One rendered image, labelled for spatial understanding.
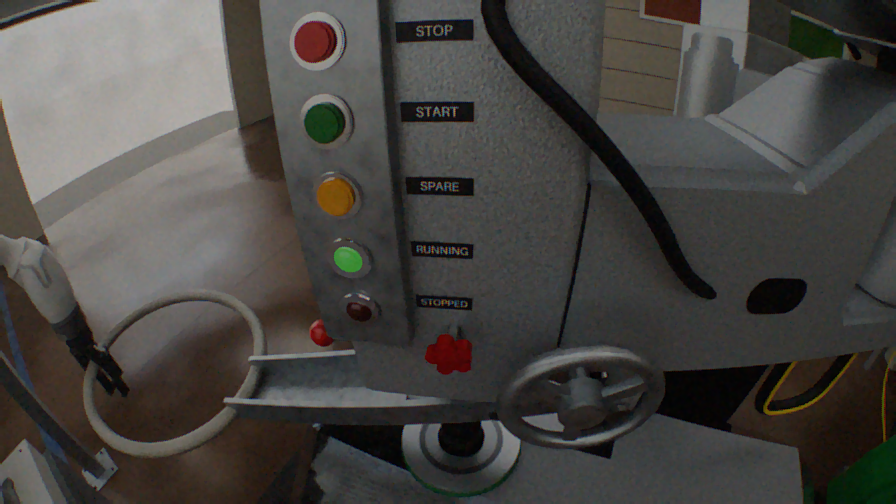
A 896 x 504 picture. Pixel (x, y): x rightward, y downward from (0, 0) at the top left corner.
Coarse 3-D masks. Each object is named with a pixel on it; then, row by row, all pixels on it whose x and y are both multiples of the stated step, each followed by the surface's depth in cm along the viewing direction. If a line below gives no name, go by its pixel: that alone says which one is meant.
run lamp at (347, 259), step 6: (336, 252) 27; (342, 252) 27; (348, 252) 27; (354, 252) 27; (336, 258) 27; (342, 258) 27; (348, 258) 27; (354, 258) 27; (360, 258) 27; (342, 264) 27; (348, 264) 27; (354, 264) 27; (360, 264) 27; (348, 270) 28; (354, 270) 28
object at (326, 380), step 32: (320, 352) 64; (352, 352) 62; (288, 384) 65; (320, 384) 63; (352, 384) 61; (256, 416) 59; (288, 416) 56; (320, 416) 54; (352, 416) 53; (384, 416) 51; (416, 416) 50; (448, 416) 49; (480, 416) 48; (608, 416) 40
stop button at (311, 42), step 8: (304, 24) 18; (312, 24) 18; (320, 24) 18; (296, 32) 18; (304, 32) 18; (312, 32) 18; (320, 32) 18; (328, 32) 18; (296, 40) 19; (304, 40) 19; (312, 40) 19; (320, 40) 19; (328, 40) 19; (296, 48) 19; (304, 48) 19; (312, 48) 19; (320, 48) 19; (328, 48) 19; (304, 56) 19; (312, 56) 19; (320, 56) 19; (328, 56) 19
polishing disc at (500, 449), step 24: (408, 432) 64; (432, 432) 64; (504, 432) 63; (408, 456) 60; (432, 456) 60; (480, 456) 60; (504, 456) 59; (432, 480) 56; (456, 480) 56; (480, 480) 56
